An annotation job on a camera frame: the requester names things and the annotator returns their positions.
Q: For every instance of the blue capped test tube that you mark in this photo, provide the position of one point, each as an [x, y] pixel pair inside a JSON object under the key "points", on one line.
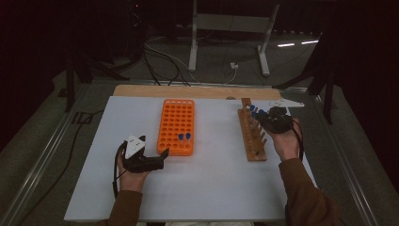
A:
{"points": [[252, 107], [188, 135], [261, 111], [181, 136], [253, 114]]}

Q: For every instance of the black tripod stand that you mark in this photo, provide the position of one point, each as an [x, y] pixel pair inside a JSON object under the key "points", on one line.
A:
{"points": [[69, 81], [327, 94]]}

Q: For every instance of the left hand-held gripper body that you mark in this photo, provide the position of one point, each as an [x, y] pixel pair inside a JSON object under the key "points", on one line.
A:
{"points": [[135, 147]]}

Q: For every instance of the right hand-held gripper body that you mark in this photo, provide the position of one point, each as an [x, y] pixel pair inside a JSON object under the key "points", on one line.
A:
{"points": [[277, 121]]}

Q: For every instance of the white plug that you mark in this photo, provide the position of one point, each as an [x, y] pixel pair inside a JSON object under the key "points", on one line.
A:
{"points": [[234, 65]]}

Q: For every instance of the person's right hand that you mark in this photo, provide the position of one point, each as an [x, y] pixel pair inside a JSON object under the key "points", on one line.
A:
{"points": [[287, 144]]}

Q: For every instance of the long aluminium rail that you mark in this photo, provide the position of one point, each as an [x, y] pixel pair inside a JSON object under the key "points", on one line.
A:
{"points": [[40, 157], [141, 82], [345, 163]]}

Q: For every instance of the white board mat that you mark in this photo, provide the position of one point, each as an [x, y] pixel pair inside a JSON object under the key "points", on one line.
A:
{"points": [[204, 188]]}

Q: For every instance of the white metal stand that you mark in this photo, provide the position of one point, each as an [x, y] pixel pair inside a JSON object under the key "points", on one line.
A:
{"points": [[230, 23]]}

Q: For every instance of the person's left hand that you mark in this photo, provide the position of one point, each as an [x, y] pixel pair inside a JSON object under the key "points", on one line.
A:
{"points": [[133, 182]]}

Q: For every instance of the wooden tube rack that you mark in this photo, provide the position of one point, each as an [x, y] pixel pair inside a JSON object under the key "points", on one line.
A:
{"points": [[251, 141]]}

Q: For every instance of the bright light strip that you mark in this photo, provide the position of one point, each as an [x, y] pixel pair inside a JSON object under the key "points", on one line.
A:
{"points": [[286, 45], [309, 42]]}

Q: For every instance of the orange plastic tube rack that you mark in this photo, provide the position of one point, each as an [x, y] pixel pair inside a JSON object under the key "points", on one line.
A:
{"points": [[172, 116]]}

